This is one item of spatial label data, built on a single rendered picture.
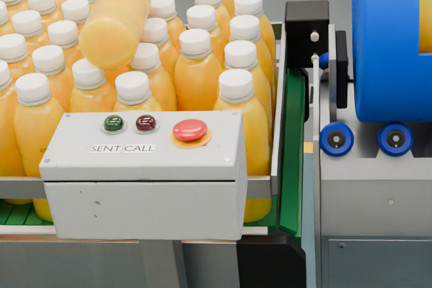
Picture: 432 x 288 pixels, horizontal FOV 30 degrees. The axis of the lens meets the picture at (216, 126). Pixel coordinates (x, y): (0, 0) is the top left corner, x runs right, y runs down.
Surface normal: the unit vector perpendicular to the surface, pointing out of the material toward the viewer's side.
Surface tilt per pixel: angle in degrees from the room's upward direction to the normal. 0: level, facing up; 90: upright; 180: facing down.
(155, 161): 0
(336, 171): 52
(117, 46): 89
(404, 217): 70
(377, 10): 62
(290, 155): 30
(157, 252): 90
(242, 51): 0
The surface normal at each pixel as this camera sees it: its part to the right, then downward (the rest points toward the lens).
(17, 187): -0.11, 0.56
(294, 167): 0.43, -0.72
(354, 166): -0.13, -0.07
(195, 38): -0.08, -0.83
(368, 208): -0.12, 0.25
